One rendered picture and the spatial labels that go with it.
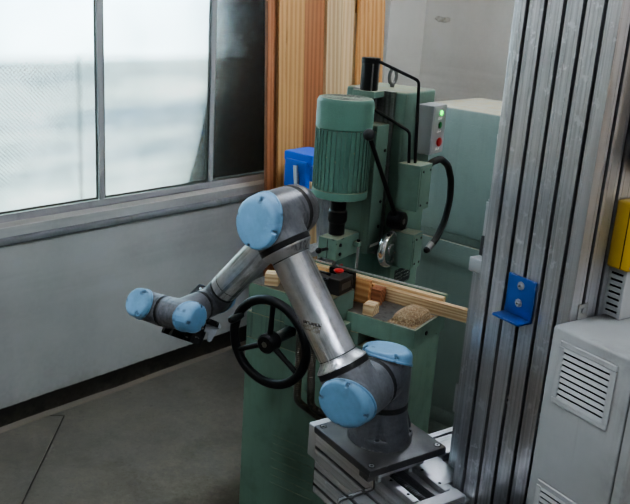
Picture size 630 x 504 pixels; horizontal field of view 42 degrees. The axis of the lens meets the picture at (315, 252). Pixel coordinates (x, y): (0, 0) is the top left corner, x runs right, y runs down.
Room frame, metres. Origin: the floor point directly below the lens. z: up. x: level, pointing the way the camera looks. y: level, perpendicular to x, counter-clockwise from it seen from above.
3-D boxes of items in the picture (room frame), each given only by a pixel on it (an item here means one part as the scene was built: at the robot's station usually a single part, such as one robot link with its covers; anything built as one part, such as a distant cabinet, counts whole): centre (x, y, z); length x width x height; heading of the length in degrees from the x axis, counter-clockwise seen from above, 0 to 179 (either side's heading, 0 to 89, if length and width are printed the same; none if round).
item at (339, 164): (2.52, -0.06, 1.35); 0.18 x 0.18 x 0.31
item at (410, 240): (2.59, -0.30, 1.02); 0.09 x 0.07 x 0.12; 58
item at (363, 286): (2.40, -0.11, 0.94); 0.16 x 0.02 x 0.08; 58
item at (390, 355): (1.71, -0.18, 0.98); 0.13 x 0.12 x 0.14; 149
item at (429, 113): (2.71, -0.35, 1.40); 0.10 x 0.06 x 0.16; 148
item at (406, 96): (2.76, -0.22, 1.16); 0.22 x 0.22 x 0.72; 58
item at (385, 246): (2.56, -0.24, 1.02); 0.12 x 0.03 x 0.12; 148
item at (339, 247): (2.53, -0.08, 1.03); 0.14 x 0.07 x 0.09; 148
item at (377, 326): (2.38, -0.08, 0.87); 0.61 x 0.30 x 0.06; 58
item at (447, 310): (2.43, -0.21, 0.92); 0.60 x 0.02 x 0.04; 58
